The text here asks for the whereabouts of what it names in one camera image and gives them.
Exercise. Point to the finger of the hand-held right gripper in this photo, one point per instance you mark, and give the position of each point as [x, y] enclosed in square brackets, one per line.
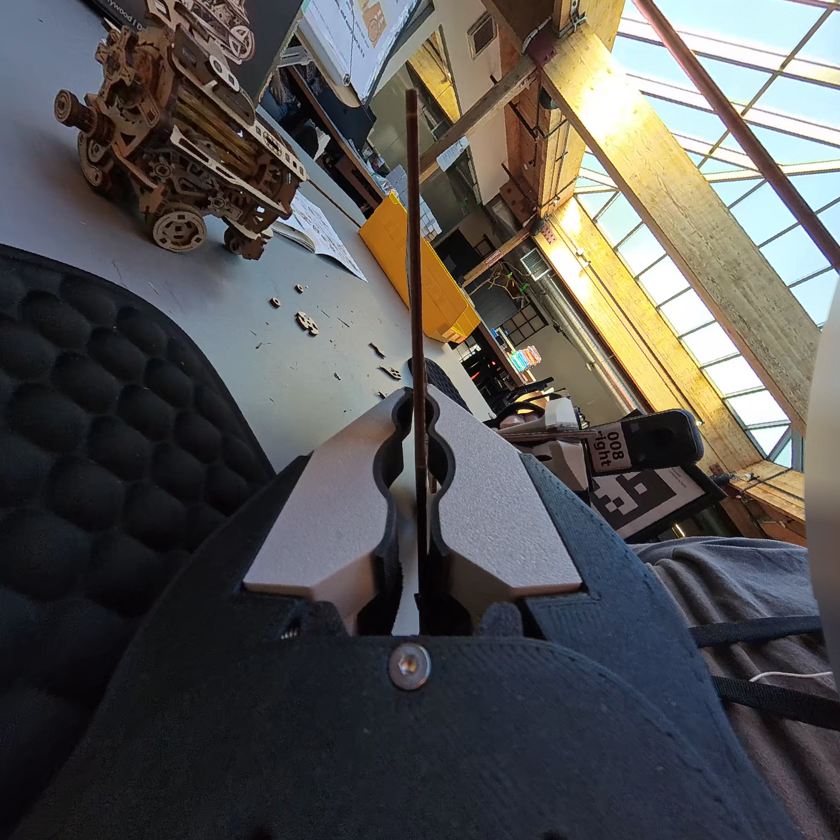
[564, 463]
[561, 413]

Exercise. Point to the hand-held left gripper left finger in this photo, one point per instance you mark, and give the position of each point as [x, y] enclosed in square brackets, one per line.
[321, 518]

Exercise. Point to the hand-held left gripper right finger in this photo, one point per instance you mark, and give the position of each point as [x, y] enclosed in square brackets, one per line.
[499, 518]

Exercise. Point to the thin dark wooden sheet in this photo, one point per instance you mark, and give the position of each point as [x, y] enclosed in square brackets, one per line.
[414, 262]

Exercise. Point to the small wooden model piece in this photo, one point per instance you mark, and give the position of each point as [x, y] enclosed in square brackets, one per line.
[376, 350]
[392, 373]

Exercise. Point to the wooden mechanical model vehicle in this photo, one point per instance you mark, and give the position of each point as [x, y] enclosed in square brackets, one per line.
[177, 151]

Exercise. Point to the black model kit box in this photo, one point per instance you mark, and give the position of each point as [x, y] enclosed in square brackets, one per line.
[272, 46]

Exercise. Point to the black chair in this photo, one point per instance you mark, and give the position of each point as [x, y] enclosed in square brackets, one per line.
[531, 390]

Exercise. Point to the colourful sign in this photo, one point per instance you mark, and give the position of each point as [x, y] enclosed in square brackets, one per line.
[525, 359]

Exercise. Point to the black dimpled cushion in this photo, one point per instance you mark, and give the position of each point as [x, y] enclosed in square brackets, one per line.
[98, 426]
[449, 387]

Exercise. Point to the yellow plastic bin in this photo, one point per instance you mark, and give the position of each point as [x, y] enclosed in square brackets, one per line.
[446, 295]

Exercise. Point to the person's grey garment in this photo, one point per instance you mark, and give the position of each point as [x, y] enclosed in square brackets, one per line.
[754, 577]

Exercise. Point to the white rounded object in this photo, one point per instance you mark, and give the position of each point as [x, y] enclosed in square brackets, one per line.
[827, 492]

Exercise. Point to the small wooden gear piece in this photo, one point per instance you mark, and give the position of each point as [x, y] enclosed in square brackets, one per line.
[306, 323]

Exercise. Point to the stack of white cubes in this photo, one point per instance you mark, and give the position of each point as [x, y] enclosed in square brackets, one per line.
[430, 223]

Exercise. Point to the hanging paper sign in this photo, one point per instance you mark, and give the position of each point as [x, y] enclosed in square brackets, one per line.
[453, 154]

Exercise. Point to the instruction booklet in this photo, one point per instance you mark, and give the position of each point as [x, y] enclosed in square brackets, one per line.
[321, 229]

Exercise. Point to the white framed display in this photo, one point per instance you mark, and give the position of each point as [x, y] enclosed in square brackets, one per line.
[341, 59]

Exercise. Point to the silver air duct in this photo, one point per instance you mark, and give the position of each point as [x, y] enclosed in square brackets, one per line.
[590, 341]

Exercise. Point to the wall vent grille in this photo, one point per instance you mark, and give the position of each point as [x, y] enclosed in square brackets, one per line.
[536, 264]

